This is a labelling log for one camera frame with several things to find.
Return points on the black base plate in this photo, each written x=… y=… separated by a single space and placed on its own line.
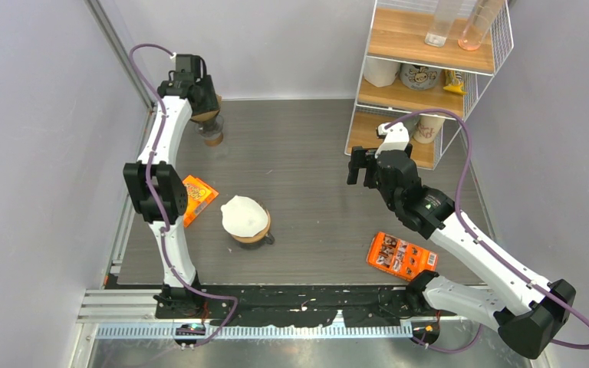
x=293 y=305

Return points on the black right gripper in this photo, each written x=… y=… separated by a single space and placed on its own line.
x=360 y=159

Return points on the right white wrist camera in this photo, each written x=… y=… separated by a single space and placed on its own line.
x=395 y=137

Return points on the orange snack packet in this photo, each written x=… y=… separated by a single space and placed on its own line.
x=399 y=258

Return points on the grey green bottle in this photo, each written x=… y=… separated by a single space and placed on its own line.
x=410 y=122

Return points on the pink tinted glass bottle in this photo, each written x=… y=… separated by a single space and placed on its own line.
x=480 y=21

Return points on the white paper coffee filter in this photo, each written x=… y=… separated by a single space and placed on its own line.
x=238 y=218

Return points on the white wire wooden shelf rack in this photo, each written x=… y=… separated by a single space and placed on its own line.
x=397 y=33

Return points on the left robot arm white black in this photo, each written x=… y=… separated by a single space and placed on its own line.
x=155 y=188

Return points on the clear glass bottle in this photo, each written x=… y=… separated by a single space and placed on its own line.
x=445 y=14

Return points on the orange sponge box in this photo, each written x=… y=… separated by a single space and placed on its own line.
x=200 y=195

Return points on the yellow snack bag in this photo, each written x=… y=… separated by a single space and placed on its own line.
x=454 y=82

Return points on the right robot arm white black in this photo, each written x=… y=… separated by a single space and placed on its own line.
x=524 y=308

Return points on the brown paper coffee filter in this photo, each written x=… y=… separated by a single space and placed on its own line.
x=203 y=117

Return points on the cream printed cup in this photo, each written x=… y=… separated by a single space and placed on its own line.
x=428 y=128

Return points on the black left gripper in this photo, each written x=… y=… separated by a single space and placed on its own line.
x=206 y=83

